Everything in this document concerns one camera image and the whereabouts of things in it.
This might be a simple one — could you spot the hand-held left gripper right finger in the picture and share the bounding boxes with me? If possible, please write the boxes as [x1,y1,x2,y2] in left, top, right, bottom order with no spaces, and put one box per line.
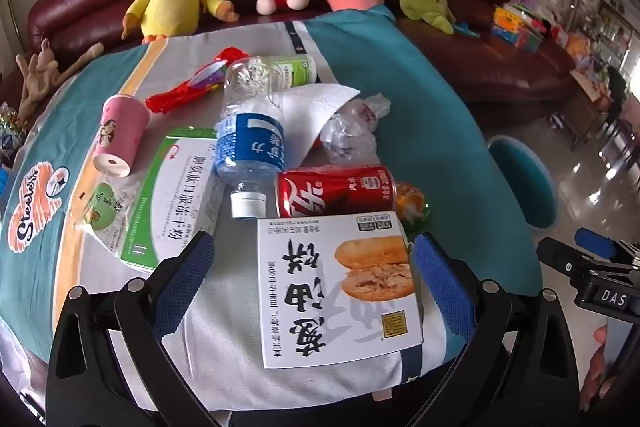
[411,232,581,427]

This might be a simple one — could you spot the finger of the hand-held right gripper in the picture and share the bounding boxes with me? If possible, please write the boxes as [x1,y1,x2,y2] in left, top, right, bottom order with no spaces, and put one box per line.
[537,237,601,292]
[574,227,621,260]

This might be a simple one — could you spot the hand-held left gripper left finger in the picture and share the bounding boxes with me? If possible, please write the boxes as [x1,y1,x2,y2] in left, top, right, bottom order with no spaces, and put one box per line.
[45,229,217,427]

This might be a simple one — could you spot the teal round stool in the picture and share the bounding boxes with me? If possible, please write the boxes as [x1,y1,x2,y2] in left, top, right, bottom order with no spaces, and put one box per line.
[487,134,558,230]

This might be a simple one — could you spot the white food box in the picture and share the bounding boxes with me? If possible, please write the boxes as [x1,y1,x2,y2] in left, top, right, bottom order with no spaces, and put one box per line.
[257,213,425,370]

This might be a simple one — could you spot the red snack wrapper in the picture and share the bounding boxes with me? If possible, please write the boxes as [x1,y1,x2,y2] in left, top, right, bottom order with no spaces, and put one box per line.
[145,47,251,115]

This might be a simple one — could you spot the white paper towel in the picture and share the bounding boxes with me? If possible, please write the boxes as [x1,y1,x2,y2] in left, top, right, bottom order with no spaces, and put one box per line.
[277,83,361,158]

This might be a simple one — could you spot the green and white plastic cup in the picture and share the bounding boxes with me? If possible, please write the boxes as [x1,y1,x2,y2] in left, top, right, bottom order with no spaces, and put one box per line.
[265,54,319,88]

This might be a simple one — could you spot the person's right hand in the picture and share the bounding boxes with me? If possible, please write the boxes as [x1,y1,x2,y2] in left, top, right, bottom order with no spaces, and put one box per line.
[580,324,621,410]

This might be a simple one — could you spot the green and white medicine box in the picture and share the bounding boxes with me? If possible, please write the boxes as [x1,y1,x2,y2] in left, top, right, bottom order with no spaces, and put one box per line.
[120,127,233,272]

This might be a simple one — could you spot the orange and green wrapper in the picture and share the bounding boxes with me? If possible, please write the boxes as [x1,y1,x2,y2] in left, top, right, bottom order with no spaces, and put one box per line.
[395,182,432,240]

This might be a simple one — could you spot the clear bag with green label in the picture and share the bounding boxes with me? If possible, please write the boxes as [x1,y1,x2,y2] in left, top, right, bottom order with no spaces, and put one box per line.
[75,182,146,258]

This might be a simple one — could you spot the black chair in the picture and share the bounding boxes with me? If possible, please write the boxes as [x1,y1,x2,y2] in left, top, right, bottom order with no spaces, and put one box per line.
[602,67,637,150]

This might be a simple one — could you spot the red cola can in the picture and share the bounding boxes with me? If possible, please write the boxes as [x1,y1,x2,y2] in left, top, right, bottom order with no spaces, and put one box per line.
[276,164,398,219]

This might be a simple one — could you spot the clear plastic water bottle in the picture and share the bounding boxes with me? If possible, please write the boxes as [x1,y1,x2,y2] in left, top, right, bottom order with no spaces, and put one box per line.
[214,57,287,219]

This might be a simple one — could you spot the pink paper cup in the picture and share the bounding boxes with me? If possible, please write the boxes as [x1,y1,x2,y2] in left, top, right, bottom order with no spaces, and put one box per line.
[92,94,152,179]

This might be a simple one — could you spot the crumpled clear plastic bag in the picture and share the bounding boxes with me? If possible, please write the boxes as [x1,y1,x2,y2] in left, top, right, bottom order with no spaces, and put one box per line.
[320,93,392,165]

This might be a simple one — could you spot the purple white jelly cup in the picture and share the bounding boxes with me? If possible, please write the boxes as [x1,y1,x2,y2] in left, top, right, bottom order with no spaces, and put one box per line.
[189,61,232,90]

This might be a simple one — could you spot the dark red leather sofa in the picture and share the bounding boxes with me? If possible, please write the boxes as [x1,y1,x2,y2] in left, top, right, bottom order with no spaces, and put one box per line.
[27,0,576,128]

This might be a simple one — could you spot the colourful toy boxes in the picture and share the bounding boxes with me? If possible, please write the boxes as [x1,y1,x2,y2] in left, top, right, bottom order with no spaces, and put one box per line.
[490,2,548,55]

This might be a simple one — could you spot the beige deer plush toy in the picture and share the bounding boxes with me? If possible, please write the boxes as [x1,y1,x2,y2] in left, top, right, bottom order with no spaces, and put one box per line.
[15,39,106,128]

